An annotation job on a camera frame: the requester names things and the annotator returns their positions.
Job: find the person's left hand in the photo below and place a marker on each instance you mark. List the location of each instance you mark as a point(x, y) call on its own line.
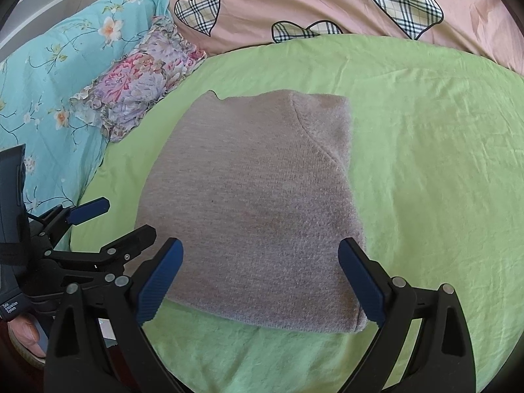
point(26, 335)

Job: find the floral ruffled pillow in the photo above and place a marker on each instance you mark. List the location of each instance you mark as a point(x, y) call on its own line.
point(135, 82)

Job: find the beige knit sweater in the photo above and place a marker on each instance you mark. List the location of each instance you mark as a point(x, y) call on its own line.
point(254, 192)

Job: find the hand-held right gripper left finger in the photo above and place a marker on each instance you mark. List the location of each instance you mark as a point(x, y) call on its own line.
point(159, 278)

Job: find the teal floral blanket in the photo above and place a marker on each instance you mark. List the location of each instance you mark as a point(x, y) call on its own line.
point(61, 69)

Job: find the green bed sheet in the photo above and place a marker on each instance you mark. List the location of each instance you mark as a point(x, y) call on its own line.
point(430, 151)

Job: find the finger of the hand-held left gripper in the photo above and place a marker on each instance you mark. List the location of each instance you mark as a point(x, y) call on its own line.
point(88, 209)
point(131, 241)

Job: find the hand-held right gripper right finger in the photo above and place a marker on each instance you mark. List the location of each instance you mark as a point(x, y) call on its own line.
point(360, 278)

